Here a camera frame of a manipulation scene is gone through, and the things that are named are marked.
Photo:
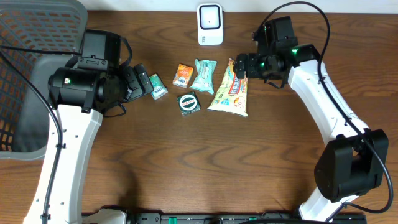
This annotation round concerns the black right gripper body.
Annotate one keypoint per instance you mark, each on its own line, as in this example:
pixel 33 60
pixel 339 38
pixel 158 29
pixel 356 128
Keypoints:
pixel 256 65

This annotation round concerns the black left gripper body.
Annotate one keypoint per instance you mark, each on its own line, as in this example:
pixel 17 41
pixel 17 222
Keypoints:
pixel 134 82

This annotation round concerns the green Kleenex tissue packet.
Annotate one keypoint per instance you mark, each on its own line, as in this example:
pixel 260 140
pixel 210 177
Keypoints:
pixel 159 88

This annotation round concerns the orange tissue packet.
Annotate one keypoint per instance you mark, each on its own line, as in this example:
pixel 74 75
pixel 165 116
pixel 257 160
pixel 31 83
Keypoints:
pixel 183 75

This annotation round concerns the large yellow snack bag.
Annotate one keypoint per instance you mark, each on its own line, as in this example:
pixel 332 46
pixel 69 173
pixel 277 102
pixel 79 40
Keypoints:
pixel 231 96

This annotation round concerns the dark green Zam-Buk box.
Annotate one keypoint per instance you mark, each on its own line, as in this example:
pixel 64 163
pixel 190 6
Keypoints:
pixel 188 103

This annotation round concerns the light teal snack packet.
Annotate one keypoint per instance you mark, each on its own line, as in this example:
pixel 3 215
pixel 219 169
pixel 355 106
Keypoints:
pixel 204 79

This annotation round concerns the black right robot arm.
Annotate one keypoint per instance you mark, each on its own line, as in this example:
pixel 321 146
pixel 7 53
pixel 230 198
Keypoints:
pixel 353 162

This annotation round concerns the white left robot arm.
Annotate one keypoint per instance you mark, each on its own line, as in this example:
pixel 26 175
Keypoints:
pixel 81 91

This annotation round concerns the white barcode scanner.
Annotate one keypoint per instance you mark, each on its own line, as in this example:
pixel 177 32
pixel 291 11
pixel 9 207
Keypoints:
pixel 210 24

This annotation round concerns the grey plastic mesh basket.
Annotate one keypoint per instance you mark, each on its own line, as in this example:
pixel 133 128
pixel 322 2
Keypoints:
pixel 37 37

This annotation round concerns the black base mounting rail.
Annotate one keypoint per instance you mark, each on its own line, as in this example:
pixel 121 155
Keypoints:
pixel 217 218

